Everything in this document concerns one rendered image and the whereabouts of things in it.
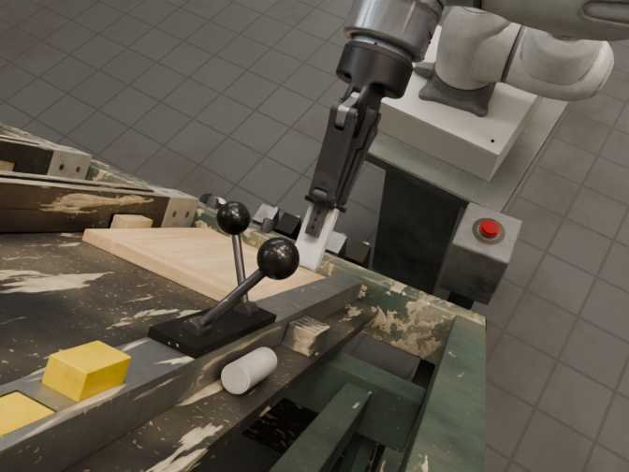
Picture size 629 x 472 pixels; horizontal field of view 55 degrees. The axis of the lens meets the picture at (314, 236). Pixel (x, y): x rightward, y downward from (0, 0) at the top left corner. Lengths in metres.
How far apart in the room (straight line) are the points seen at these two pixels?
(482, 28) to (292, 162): 1.33
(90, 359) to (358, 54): 0.38
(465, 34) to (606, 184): 1.45
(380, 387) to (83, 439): 0.55
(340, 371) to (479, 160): 0.84
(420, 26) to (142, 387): 0.41
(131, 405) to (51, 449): 0.08
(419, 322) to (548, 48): 0.66
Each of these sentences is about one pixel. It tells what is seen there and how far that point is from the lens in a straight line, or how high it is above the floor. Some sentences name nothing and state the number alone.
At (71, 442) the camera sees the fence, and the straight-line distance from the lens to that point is 0.42.
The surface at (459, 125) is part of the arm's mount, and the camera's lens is 1.60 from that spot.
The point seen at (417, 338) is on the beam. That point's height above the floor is 0.86.
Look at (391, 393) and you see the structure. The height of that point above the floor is 1.12.
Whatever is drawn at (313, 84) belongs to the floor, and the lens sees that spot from 2.97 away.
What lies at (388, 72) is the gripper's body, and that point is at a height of 1.56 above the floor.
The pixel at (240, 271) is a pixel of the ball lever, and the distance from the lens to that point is 0.67.
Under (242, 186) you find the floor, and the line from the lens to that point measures 2.55.
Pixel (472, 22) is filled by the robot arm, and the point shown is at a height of 1.10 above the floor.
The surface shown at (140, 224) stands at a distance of 1.10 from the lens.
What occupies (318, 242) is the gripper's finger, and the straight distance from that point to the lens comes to 0.64.
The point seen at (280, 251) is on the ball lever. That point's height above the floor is 1.52.
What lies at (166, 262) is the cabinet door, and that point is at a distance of 0.91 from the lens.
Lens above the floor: 1.95
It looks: 55 degrees down
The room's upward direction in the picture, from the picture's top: straight up
